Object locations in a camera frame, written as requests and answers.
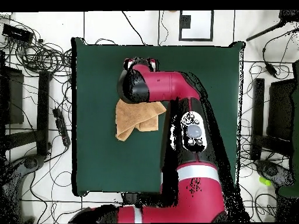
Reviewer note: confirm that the orange terry towel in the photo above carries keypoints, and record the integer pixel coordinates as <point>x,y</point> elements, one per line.
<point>133,116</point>

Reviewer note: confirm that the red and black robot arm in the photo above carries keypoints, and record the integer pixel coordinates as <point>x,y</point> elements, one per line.
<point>168,86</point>

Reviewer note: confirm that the dark green table cloth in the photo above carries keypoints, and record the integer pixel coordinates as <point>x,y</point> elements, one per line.
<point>100,93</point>

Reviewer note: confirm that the black power strip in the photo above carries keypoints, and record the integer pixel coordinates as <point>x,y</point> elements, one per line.
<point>61,127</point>

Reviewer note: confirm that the black metal stand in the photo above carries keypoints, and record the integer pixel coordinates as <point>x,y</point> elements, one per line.
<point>43,112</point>
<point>257,116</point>

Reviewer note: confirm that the black adapter box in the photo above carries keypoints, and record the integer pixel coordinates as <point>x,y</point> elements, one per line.
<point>17,33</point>

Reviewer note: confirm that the black tripod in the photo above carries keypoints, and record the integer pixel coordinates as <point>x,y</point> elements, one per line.
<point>288,15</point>

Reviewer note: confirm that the yellow-green small object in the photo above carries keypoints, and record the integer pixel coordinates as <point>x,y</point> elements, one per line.
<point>265,180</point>

